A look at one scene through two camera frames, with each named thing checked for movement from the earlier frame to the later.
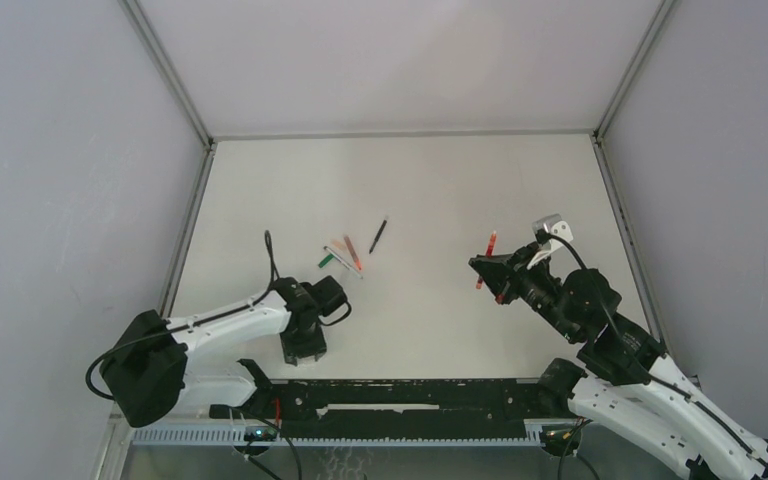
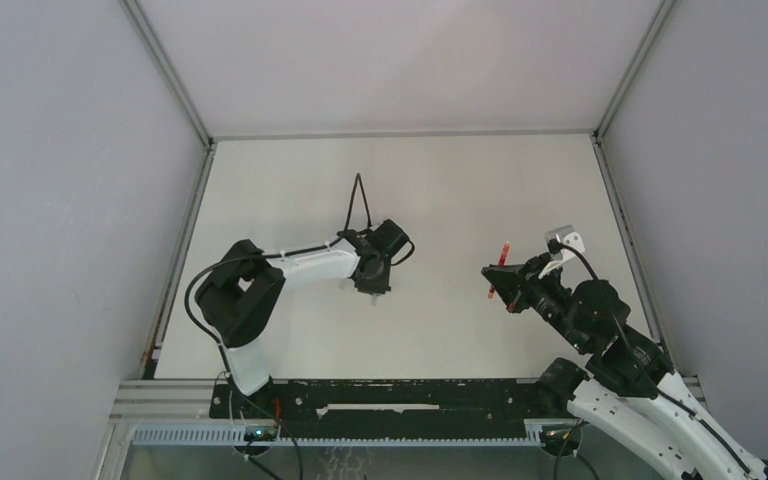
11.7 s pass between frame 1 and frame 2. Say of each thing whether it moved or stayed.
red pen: moved
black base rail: stayed
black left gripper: moved
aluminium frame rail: stayed
